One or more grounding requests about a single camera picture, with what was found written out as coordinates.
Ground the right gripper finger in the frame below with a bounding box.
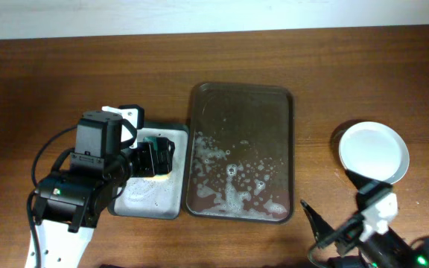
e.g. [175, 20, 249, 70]
[300, 200, 334, 242]
[345, 170, 372, 190]

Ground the green and yellow sponge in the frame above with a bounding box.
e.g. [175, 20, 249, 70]
[142, 136, 175, 180]

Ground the pale green plate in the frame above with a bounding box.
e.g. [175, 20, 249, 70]
[338, 121, 410, 184]

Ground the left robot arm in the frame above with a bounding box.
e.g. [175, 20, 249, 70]
[25, 105, 176, 267]

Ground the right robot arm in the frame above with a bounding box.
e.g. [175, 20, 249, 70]
[301, 170, 429, 267]

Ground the small grey sponge tray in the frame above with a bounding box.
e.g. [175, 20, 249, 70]
[108, 122, 189, 220]

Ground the brown plastic serving tray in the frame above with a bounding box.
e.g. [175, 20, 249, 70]
[182, 82, 295, 224]

